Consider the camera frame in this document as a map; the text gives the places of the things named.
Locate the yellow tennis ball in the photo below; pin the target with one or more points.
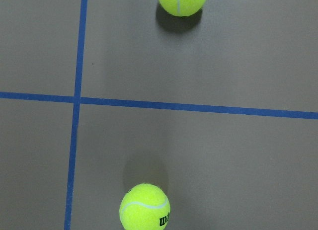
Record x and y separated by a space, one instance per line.
144 207
182 8

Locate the brown paper table cover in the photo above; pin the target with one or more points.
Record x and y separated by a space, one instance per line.
220 110

